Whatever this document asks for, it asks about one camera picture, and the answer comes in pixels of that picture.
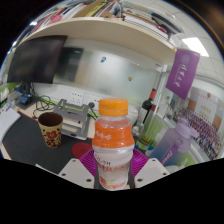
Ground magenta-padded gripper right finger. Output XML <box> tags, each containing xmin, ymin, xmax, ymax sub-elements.
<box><xmin>128</xmin><ymin>148</ymin><xmax>171</xmax><ymax>190</ymax></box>

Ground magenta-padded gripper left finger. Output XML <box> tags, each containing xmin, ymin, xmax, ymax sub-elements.
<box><xmin>57</xmin><ymin>148</ymin><xmax>98</xmax><ymax>190</ymax></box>

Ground orange-capped drink bottle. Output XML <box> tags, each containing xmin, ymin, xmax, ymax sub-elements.
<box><xmin>91</xmin><ymin>97</ymin><xmax>136</xmax><ymax>192</ymax></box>

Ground purple translucent water jug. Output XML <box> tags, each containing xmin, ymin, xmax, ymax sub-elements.
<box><xmin>148</xmin><ymin>117</ymin><xmax>200</xmax><ymax>168</ymax></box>

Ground flat round red coaster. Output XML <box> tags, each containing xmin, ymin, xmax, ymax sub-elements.
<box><xmin>71</xmin><ymin>142</ymin><xmax>93</xmax><ymax>160</ymax></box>

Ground tall green drinking glass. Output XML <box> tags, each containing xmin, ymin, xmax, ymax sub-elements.
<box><xmin>135</xmin><ymin>113</ymin><xmax>164</xmax><ymax>151</ymax></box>

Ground flower-patterned paper cup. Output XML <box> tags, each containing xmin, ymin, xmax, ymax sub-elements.
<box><xmin>37</xmin><ymin>111</ymin><xmax>64</xmax><ymax>149</ymax></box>

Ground white ceramic teapot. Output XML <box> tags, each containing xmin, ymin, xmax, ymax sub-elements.
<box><xmin>128</xmin><ymin>104</ymin><xmax>140</xmax><ymax>128</ymax></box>

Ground large black desk mat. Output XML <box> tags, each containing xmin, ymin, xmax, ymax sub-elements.
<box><xmin>1</xmin><ymin>113</ymin><xmax>98</xmax><ymax>166</ymax></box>

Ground dark wine bottle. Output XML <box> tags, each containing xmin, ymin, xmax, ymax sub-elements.
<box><xmin>136</xmin><ymin>87</ymin><xmax>158</xmax><ymax>129</ymax></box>

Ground group photo poster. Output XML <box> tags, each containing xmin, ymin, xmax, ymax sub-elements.
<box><xmin>173</xmin><ymin>88</ymin><xmax>224</xmax><ymax>159</ymax></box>

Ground white notebook paper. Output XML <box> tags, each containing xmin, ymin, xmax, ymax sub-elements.
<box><xmin>0</xmin><ymin>106</ymin><xmax>22</xmax><ymax>144</ymax></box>

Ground small blue device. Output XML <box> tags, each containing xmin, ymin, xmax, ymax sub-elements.
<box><xmin>19</xmin><ymin>93</ymin><xmax>34</xmax><ymax>105</ymax></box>

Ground purple pennant flag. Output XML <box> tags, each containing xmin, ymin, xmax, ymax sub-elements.
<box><xmin>164</xmin><ymin>48</ymin><xmax>201</xmax><ymax>101</ymax></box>

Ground black computer monitor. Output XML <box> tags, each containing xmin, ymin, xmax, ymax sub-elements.
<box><xmin>7</xmin><ymin>34</ymin><xmax>68</xmax><ymax>96</ymax></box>

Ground ceiling lights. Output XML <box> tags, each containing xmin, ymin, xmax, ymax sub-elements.
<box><xmin>29</xmin><ymin>20</ymin><xmax>210</xmax><ymax>58</ymax></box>

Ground white wall socket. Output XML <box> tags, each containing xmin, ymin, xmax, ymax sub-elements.
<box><xmin>69</xmin><ymin>91</ymin><xmax>84</xmax><ymax>105</ymax></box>
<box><xmin>87</xmin><ymin>94</ymin><xmax>101</xmax><ymax>109</ymax></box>

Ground tangled black cables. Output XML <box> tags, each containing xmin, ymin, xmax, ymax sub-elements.
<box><xmin>30</xmin><ymin>84</ymin><xmax>101</xmax><ymax>119</ymax></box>

